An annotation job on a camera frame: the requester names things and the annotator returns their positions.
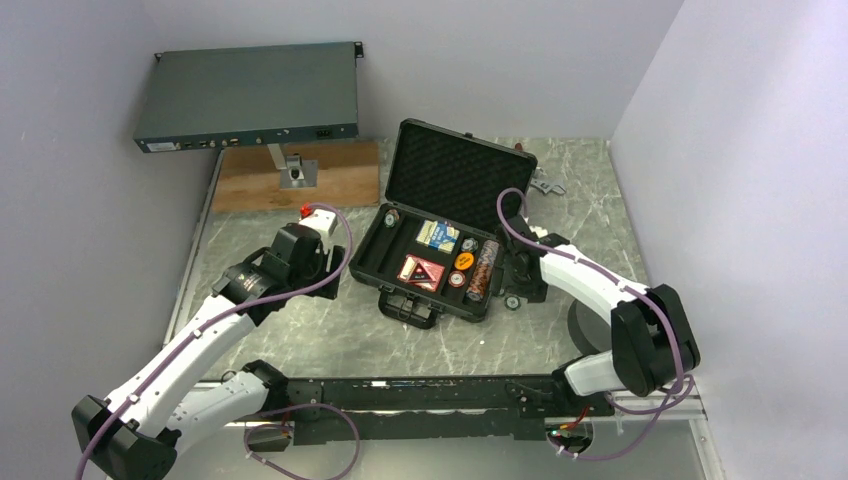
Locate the green poker chip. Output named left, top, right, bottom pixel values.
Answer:
left=504, top=295, right=521, bottom=311

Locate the row of poker chips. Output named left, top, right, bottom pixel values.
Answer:
left=466, top=240, right=500, bottom=302

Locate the blue playing card deck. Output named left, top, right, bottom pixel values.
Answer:
left=415, top=220, right=460, bottom=254

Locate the red playing card deck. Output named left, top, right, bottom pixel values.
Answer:
left=397, top=254, right=445, bottom=292

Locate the black foam-lined poker case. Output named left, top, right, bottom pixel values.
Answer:
left=350, top=119, right=538, bottom=329

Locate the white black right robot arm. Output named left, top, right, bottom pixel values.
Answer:
left=501, top=216, right=700, bottom=415

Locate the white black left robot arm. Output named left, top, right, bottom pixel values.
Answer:
left=71, top=209, right=350, bottom=479

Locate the grey foam roll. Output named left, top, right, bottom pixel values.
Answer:
left=567, top=300, right=612, bottom=355

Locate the adjustable metal wrench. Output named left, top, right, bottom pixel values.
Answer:
left=530, top=177, right=566, bottom=196

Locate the wooden board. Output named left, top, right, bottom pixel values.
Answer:
left=211, top=140, right=380, bottom=213

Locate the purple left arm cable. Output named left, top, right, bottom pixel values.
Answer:
left=74, top=202, right=362, bottom=480

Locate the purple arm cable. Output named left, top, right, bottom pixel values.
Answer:
left=74, top=202, right=362, bottom=480
left=496, top=187, right=697, bottom=463

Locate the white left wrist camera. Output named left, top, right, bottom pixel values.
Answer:
left=299, top=204, right=338, bottom=241

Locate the metal stand bracket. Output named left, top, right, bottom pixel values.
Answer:
left=267, top=144, right=318, bottom=190

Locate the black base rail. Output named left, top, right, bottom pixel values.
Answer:
left=221, top=374, right=617, bottom=445

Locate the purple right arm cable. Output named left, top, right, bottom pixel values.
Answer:
left=496, top=187, right=697, bottom=463

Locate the grey rack network switch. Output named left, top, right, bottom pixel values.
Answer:
left=133, top=41, right=365, bottom=153

